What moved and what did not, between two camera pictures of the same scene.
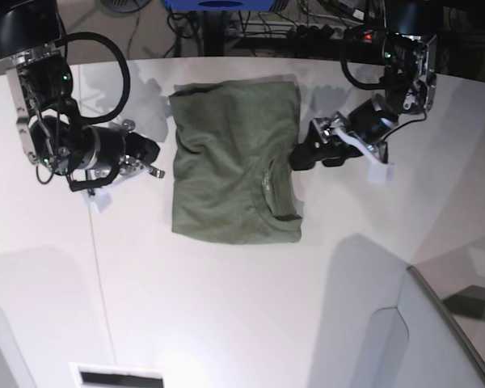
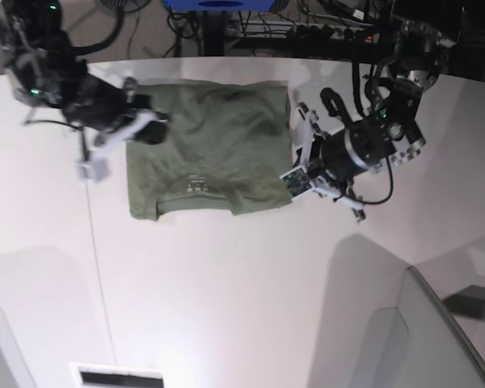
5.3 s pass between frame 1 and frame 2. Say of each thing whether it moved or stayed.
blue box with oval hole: stayed
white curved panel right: stayed
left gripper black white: moved
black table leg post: stayed
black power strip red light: stayed
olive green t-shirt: moved
